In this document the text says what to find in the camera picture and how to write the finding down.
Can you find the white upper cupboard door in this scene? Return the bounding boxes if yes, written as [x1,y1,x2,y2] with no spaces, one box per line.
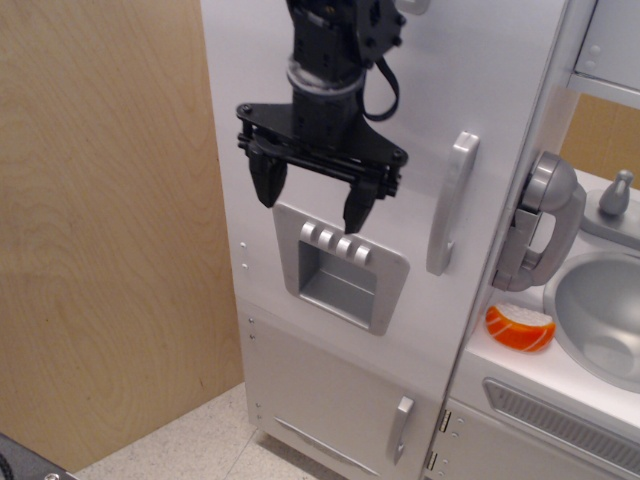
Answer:
[575,0,639,90]

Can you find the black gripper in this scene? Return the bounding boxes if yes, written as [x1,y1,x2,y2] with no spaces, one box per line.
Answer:
[236,70,408,234]

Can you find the brass cabinet hinge lower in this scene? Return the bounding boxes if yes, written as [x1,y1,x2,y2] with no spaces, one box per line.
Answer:
[426,451,438,471]

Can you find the white fridge door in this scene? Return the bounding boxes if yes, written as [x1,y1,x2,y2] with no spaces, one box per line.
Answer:
[202,1,568,396]

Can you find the brass cabinet hinge upper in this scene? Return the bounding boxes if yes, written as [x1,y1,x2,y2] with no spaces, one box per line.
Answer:
[438,409,452,433]

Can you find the brass cabinet hinge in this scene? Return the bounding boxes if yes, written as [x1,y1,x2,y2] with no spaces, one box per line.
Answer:
[426,451,438,471]
[438,409,452,433]

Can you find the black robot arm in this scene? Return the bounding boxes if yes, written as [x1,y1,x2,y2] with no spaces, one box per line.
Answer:
[237,1,408,234]

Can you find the silver ice dispenser panel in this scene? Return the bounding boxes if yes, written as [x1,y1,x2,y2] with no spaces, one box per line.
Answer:
[272,203,410,336]

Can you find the grey oven vent panel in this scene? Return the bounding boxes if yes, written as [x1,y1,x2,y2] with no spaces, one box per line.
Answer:
[482,378,639,476]

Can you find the silver toy sink basin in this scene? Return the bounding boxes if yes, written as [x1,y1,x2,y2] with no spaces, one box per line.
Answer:
[543,252,639,393]

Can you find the white lower freezer door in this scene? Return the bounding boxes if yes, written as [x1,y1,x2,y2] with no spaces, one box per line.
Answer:
[239,307,439,479]

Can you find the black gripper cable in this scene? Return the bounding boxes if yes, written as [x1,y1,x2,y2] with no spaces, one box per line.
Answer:
[359,55,402,122]

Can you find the black case corner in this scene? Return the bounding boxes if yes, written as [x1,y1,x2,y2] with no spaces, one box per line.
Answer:
[1,434,77,480]

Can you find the orange salmon sushi toy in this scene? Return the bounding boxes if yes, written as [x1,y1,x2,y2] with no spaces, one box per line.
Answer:
[484,303,556,353]

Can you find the grey toy telephone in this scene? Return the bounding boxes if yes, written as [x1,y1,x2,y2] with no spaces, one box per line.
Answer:
[492,152,586,292]

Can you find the grey toy faucet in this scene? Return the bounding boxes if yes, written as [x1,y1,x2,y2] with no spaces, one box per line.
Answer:
[580,169,639,250]

